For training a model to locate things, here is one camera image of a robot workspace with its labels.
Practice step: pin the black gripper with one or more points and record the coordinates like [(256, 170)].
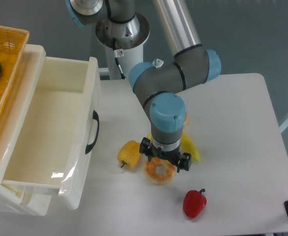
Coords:
[(170, 152)]

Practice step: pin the orange glazed donut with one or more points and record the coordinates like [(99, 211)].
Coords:
[(159, 171)]

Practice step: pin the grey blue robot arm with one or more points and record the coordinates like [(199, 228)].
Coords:
[(157, 86)]

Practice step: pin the yellow banana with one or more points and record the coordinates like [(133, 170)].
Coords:
[(187, 146)]

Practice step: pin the yellow bell pepper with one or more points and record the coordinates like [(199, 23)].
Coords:
[(129, 154)]

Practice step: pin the red bell pepper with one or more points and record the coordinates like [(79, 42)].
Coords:
[(194, 203)]

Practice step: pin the white plastic drawer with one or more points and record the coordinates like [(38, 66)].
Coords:
[(73, 92)]

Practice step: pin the white drawer cabinet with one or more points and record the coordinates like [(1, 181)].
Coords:
[(20, 138)]

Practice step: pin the orange woven basket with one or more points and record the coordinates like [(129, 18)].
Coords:
[(12, 45)]

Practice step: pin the black drawer handle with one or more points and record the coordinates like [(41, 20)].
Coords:
[(93, 137)]

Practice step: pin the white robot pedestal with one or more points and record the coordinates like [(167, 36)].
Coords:
[(123, 43)]

